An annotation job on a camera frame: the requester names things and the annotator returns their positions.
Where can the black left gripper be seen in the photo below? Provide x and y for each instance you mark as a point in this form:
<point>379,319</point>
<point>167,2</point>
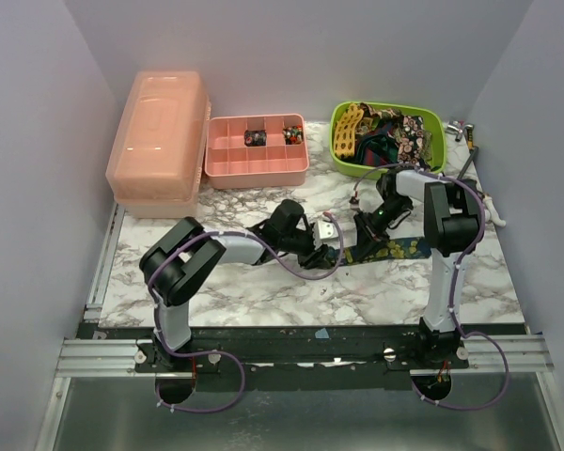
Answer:
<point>313,257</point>

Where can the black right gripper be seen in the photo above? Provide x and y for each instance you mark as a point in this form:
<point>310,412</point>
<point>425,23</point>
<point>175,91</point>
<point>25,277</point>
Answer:
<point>364,235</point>

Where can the navy tie with yellow flowers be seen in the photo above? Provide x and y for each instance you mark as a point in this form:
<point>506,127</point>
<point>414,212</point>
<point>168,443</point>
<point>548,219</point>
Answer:
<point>393,249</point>

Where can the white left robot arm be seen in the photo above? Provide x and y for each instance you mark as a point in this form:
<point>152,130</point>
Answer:
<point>177,265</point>

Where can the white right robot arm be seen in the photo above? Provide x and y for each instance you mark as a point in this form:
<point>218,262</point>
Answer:
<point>453,224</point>

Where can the green navy red striped tie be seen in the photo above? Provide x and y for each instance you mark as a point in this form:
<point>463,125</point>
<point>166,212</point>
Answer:
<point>377,150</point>

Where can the green plastic bin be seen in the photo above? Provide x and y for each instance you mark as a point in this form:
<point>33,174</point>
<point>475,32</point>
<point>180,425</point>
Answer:
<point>432,123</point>

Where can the pink compartment tray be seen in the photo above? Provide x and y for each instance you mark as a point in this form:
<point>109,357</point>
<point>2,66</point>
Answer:
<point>230,164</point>

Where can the rolled colourful tie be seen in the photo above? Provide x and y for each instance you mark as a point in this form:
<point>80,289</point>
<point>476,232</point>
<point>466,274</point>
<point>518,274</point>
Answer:
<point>293,135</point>

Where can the yellow tie with beetles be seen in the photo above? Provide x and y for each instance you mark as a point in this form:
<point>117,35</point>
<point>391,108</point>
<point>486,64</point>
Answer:
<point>344,132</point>

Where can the rolled dark floral tie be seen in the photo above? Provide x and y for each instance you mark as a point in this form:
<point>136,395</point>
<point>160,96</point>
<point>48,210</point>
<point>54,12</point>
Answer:
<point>255,138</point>

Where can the white plastic fitting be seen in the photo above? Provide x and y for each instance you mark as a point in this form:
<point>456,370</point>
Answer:
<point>491,214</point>

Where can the grey metal clamp tool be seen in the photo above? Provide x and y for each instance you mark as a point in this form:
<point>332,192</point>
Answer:
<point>471,157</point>

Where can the pink translucent storage box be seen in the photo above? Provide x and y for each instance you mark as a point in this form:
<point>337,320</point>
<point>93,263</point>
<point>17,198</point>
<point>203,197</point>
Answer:
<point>155,166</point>

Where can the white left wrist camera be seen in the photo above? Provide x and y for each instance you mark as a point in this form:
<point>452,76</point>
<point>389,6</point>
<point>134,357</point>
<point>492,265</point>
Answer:
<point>326,231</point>

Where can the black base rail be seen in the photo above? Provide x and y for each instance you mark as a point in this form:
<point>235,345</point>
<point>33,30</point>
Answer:
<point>299,358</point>

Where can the aluminium extrusion rail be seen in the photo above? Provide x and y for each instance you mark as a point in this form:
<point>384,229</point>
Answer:
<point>113,358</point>

